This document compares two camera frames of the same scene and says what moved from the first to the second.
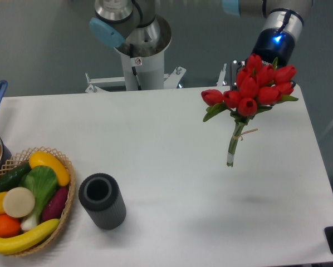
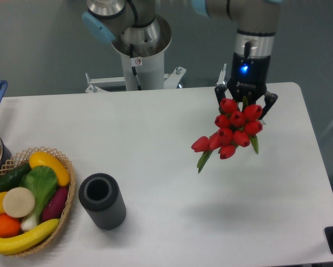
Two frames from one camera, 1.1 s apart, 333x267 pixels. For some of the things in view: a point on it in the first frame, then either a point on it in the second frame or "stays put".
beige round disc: [19, 202] stays put
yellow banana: [16, 244] stays put
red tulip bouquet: [259, 87] -> [235, 127]
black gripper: [271, 43] -> [248, 78]
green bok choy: [42, 181] stays put
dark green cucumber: [9, 179] stays put
